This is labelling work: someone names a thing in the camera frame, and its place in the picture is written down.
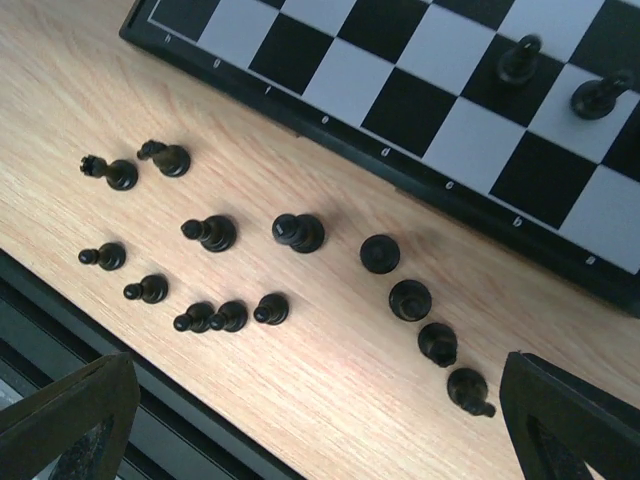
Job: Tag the black aluminium front rail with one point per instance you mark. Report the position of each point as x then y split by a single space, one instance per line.
45 337

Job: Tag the black pawn a-file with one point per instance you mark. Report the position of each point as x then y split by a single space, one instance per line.
595 99

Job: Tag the black and silver chessboard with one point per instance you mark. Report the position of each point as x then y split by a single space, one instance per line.
408 90

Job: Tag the black knight cluster right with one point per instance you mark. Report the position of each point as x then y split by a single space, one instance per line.
438 342

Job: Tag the black piece cluster middle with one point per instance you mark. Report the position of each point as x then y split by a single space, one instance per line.
410 300

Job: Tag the black pawn e-file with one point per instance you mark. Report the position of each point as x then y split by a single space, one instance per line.
273 309

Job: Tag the black pawn b-file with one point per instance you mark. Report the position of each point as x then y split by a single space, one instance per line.
517 66

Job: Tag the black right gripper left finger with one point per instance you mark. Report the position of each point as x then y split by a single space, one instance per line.
80 423

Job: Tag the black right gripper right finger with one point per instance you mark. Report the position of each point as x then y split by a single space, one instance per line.
563 427

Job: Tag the black pawn bottom edge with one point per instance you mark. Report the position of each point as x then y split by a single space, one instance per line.
195 319

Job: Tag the black pawn d-file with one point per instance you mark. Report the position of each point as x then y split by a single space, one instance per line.
231 317

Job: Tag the black chess piece lying left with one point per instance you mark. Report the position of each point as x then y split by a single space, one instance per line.
171 160

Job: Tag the black king piece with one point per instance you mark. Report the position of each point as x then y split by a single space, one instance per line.
303 233

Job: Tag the black pawn c-file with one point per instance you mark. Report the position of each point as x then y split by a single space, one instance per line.
468 389

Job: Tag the black chess piece front row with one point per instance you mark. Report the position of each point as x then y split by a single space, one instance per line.
216 233

